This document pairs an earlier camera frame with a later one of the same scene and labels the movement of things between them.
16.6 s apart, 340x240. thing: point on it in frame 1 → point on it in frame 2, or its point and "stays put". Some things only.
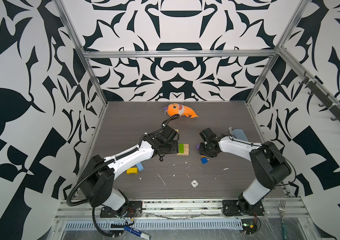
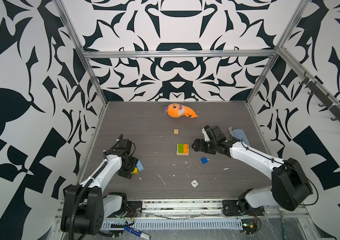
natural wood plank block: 186,153 stays put
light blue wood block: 140,166 stays put
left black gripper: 175,144 → 126,173
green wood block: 181,148 stays put
